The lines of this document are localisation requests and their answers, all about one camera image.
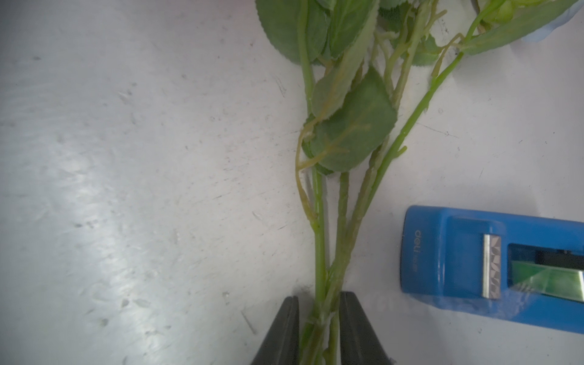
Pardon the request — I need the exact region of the artificial rose bouquet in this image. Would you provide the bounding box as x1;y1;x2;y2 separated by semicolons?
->
255;1;583;364

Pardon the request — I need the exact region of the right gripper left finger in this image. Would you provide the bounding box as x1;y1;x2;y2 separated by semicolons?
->
251;296;300;365

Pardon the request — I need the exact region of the blue tape dispenser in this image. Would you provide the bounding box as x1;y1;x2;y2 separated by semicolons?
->
400;205;583;333

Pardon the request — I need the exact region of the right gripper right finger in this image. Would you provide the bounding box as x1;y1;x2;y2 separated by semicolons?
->
339;291;395;365

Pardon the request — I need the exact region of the green tape roll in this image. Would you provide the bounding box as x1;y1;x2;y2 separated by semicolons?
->
510;261;583;303

